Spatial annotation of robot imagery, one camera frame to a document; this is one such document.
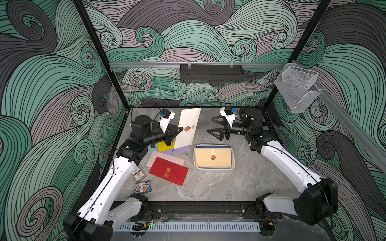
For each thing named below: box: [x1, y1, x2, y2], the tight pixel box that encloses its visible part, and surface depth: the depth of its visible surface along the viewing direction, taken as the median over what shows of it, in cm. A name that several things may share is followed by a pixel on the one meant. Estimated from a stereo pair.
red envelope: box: [148, 156, 189, 187], surface depth 89 cm
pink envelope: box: [145, 150, 185, 169], surface depth 94 cm
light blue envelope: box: [147, 143, 157, 153], surface depth 97 cm
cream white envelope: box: [173, 107, 202, 150], surface depth 70 cm
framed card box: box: [130, 166, 147, 183], surface depth 85 cm
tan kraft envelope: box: [195, 147, 233, 168], surface depth 90 cm
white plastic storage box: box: [193, 144, 236, 171], surface depth 90 cm
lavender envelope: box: [155, 143, 192, 157], surface depth 97 cm
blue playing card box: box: [133, 179, 152, 194], surface depth 81 cm
